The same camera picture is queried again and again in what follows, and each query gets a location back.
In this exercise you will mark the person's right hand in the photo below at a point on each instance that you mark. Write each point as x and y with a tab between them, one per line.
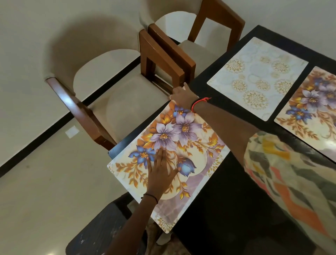
186	97

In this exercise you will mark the person's right little finger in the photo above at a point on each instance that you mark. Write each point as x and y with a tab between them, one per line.
186	86

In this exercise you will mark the person's left hand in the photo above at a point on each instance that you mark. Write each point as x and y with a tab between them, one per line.
158	178

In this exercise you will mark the person's left forearm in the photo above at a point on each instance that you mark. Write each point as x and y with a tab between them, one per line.
131	226

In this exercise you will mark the person's left thumb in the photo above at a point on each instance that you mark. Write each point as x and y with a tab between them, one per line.
175	174

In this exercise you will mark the white gold medallion placemat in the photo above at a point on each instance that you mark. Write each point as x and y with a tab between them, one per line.
252	71

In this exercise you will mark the person's right forearm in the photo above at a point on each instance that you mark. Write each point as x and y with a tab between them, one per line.
225	128

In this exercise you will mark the white paper scrap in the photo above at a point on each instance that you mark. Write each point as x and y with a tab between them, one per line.
72	132

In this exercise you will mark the black stool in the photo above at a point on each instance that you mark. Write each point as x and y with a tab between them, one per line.
99	231

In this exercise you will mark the person's left little finger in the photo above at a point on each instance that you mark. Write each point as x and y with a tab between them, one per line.
149	165

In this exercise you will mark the beige cushioned wooden chair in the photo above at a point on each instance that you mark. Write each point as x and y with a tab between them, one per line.
199	50
126	105

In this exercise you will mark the purple floral placemat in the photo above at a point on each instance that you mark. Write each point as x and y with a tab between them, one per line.
309	115
189	136

